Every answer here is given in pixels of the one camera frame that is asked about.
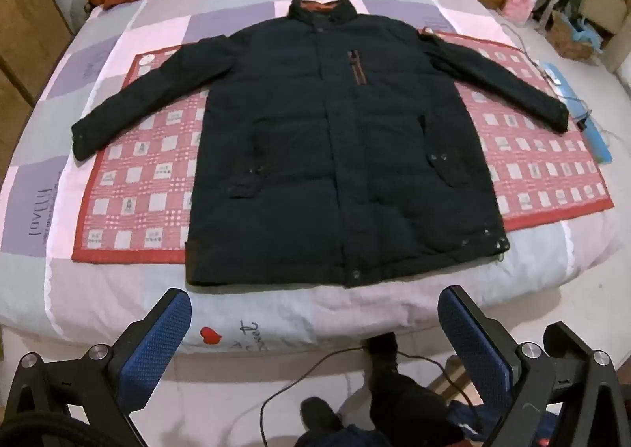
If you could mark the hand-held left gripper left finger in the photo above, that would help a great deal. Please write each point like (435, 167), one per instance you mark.
(157, 348)

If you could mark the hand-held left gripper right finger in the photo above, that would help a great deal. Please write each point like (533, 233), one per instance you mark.
(468, 343)

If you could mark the dark navy padded jacket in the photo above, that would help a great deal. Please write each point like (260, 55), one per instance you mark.
(320, 156)

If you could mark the red checkered mat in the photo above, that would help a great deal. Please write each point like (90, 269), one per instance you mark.
(143, 195)

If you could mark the blue power strip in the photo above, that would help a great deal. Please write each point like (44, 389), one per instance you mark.
(586, 122)

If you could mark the small cardboard box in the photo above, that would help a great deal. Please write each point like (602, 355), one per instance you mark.
(567, 40)

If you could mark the light blue plastic bag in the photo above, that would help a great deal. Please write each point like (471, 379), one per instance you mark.
(589, 35)

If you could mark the pink plush bag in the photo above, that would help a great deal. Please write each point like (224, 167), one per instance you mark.
(520, 3)

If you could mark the wooden wardrobe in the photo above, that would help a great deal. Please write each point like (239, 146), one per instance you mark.
(24, 8)

